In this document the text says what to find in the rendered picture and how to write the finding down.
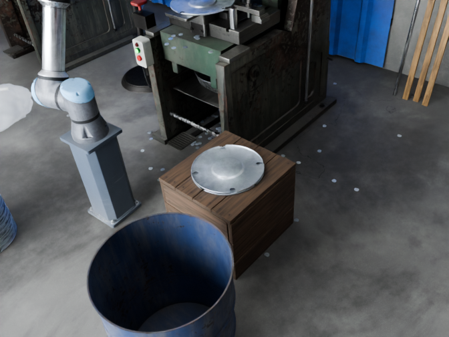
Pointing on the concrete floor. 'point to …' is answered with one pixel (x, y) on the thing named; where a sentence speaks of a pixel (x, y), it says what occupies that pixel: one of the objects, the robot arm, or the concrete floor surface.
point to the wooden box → (238, 202)
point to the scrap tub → (164, 279)
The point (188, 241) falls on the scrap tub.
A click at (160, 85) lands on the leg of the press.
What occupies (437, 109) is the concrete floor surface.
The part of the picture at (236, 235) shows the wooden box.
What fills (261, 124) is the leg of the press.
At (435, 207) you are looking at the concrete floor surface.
